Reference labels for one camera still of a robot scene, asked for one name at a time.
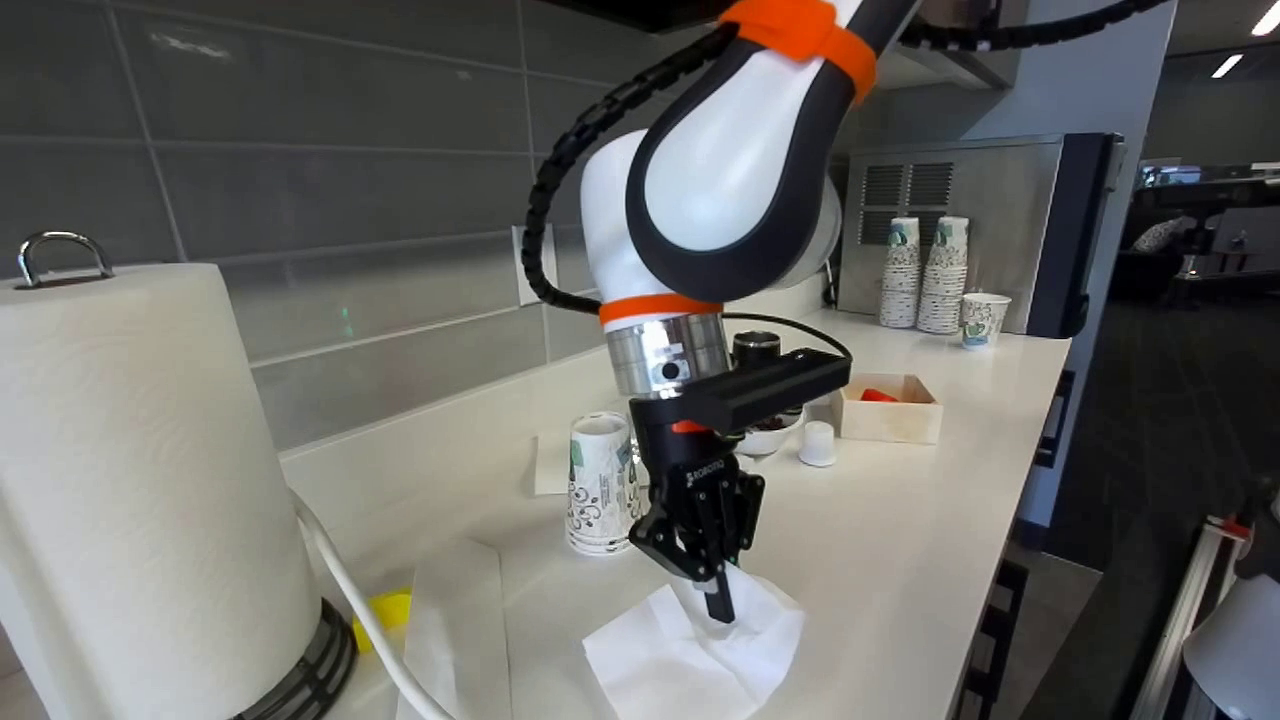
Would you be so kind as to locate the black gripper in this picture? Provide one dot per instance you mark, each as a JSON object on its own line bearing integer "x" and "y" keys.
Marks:
{"x": 666, "y": 463}

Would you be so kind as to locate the white napkin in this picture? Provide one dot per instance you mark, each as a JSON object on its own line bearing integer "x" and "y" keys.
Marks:
{"x": 666, "y": 662}

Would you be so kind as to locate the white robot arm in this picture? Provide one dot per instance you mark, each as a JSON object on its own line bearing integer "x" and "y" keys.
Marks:
{"x": 723, "y": 175}

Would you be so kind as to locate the upside-down patterned paper cup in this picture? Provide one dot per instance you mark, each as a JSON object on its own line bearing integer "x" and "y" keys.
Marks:
{"x": 597, "y": 484}

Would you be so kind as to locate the small white pod cup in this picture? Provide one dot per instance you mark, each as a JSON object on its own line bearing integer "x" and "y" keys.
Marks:
{"x": 818, "y": 446}

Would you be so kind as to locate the wooden box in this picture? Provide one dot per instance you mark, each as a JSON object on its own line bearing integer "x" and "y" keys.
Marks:
{"x": 893, "y": 426}

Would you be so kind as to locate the red object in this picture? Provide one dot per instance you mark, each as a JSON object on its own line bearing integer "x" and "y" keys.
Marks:
{"x": 877, "y": 395}

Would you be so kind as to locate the stack of paper cups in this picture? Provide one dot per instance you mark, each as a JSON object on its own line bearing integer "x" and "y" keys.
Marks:
{"x": 945, "y": 273}
{"x": 902, "y": 273}

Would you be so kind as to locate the yellow sponge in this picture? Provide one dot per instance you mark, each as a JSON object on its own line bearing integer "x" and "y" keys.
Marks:
{"x": 387, "y": 619}

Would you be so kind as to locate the single patterned paper cup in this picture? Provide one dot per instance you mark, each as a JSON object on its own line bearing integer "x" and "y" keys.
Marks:
{"x": 987, "y": 323}

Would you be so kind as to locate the dark vertical panel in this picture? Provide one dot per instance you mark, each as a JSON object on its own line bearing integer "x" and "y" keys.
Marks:
{"x": 1074, "y": 243}

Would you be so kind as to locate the tripod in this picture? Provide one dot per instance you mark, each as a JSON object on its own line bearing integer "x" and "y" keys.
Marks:
{"x": 1192, "y": 614}

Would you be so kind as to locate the white lamp shade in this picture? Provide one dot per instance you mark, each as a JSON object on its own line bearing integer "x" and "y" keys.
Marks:
{"x": 1243, "y": 654}

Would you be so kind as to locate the white paper towel roll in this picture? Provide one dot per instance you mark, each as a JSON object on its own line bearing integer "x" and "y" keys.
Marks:
{"x": 134, "y": 466}

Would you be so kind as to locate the ceiling light strip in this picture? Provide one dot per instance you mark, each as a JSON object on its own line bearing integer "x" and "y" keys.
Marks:
{"x": 1224, "y": 67}
{"x": 1264, "y": 16}

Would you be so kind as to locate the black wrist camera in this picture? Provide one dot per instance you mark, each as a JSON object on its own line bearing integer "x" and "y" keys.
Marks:
{"x": 772, "y": 384}

